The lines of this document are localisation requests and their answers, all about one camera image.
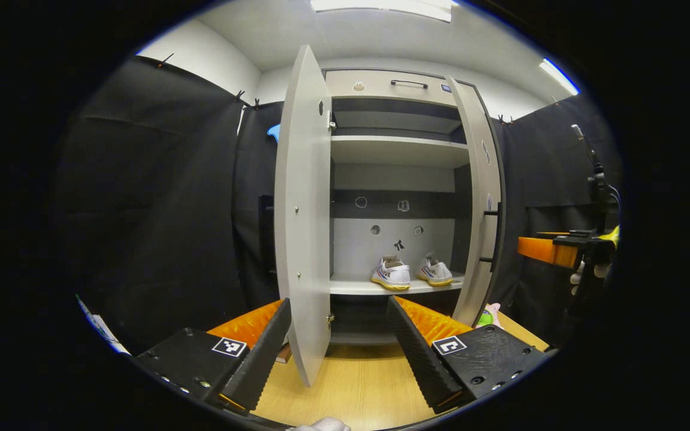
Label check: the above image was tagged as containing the green pink plush toy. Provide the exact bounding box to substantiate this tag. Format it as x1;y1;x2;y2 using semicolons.
476;302;503;329

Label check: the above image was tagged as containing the grey shoe cabinet door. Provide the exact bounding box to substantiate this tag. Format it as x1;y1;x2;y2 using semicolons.
274;45;334;388
447;76;504;327

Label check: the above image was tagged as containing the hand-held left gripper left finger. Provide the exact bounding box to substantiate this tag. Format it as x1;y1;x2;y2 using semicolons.
134;298;293;414

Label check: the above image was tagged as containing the grey shoe cabinet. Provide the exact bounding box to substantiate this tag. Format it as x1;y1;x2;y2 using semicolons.
324;69;504;348

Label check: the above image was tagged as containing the black door handle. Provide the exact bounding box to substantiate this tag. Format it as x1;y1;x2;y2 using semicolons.
259;195;276;277
480;202;503;265

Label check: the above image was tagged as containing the white printed sheet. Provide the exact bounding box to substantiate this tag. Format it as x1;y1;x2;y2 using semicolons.
75;295;131;355

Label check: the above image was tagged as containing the white shoe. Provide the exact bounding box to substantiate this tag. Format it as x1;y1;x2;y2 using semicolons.
417;254;453;287
370;256;411;292

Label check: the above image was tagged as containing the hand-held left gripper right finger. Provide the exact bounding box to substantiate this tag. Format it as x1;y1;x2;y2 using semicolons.
386;295;549;415

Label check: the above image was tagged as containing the ceiling light panel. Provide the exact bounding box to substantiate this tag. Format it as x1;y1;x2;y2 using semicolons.
540;58;579;95

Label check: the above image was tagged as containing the grey cabinet drawer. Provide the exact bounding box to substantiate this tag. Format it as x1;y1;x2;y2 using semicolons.
326;69;459;107

